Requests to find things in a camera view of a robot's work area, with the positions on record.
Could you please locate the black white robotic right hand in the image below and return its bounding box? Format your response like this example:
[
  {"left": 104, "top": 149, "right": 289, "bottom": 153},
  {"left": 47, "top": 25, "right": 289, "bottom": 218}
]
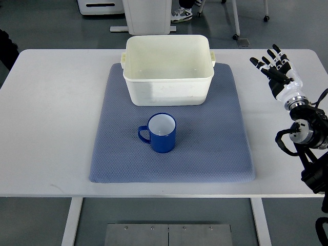
[{"left": 250, "top": 44, "right": 304, "bottom": 101}]

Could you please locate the blue mug white inside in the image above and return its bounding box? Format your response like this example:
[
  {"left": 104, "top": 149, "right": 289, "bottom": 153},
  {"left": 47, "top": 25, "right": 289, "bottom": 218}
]
[{"left": 138, "top": 113, "right": 177, "bottom": 153}]

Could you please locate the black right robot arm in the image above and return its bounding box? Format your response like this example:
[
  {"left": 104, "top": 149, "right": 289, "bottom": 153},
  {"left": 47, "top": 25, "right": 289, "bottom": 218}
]
[{"left": 275, "top": 90, "right": 327, "bottom": 213}]

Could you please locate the white plastic box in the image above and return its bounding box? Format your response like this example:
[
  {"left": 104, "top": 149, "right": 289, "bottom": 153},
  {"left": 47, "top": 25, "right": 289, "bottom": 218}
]
[{"left": 121, "top": 35, "right": 216, "bottom": 106}]

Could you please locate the grey floor outlet cover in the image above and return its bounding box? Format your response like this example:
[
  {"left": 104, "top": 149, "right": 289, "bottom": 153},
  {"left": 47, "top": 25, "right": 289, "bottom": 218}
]
[{"left": 236, "top": 38, "right": 250, "bottom": 48}]

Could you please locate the white wheeled chair leg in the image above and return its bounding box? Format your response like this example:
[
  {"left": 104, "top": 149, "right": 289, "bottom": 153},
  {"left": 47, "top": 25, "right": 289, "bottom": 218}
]
[{"left": 232, "top": 0, "right": 240, "bottom": 40}]

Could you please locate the blue textured mat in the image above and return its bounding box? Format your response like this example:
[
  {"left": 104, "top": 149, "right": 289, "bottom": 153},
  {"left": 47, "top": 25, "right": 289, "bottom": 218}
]
[{"left": 89, "top": 63, "right": 255, "bottom": 183}]

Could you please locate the white green sneaker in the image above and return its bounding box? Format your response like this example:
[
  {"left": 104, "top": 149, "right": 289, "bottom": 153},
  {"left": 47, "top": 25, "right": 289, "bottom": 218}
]
[{"left": 171, "top": 7, "right": 193, "bottom": 23}]

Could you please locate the white table leg right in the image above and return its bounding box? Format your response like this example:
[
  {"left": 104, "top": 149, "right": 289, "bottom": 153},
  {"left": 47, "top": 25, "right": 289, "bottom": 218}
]
[{"left": 250, "top": 198, "right": 272, "bottom": 246}]

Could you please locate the white table leg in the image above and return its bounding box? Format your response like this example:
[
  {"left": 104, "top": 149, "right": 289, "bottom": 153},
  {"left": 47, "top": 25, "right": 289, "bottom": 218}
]
[
  {"left": 61, "top": 197, "right": 83, "bottom": 246},
  {"left": 250, "top": 198, "right": 272, "bottom": 246}
]

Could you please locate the white cabinet with slot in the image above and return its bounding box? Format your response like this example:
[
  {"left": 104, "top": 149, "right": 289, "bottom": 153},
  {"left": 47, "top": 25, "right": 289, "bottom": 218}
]
[{"left": 77, "top": 0, "right": 124, "bottom": 15}]

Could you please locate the white table leg left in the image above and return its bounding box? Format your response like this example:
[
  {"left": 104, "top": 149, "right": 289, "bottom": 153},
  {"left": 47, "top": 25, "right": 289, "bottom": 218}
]
[{"left": 61, "top": 197, "right": 83, "bottom": 246}]

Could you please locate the black object at left edge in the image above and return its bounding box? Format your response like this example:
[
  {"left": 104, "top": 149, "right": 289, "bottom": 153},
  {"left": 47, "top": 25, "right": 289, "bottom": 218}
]
[{"left": 0, "top": 30, "right": 19, "bottom": 71}]

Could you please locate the white pedestal column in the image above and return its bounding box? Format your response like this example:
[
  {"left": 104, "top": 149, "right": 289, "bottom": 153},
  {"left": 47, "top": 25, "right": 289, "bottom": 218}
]
[{"left": 110, "top": 0, "right": 177, "bottom": 35}]

